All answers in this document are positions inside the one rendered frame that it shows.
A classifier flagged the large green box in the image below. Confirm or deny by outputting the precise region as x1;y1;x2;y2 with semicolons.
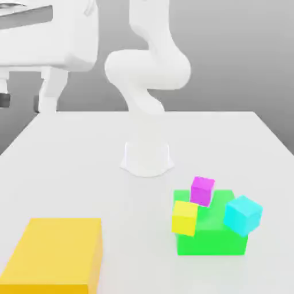
173;189;249;256

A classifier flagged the large yellow box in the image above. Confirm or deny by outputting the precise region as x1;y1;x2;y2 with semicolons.
0;217;103;294

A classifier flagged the small cyan cube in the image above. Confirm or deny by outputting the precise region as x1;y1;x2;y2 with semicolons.
223;195;264;238

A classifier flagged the small yellow cube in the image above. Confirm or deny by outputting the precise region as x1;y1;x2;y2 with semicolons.
171;200;199;238

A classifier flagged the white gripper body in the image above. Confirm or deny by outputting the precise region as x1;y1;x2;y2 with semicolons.
0;0;100;72

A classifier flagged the small magenta cube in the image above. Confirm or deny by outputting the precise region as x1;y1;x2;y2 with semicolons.
189;176;216;208

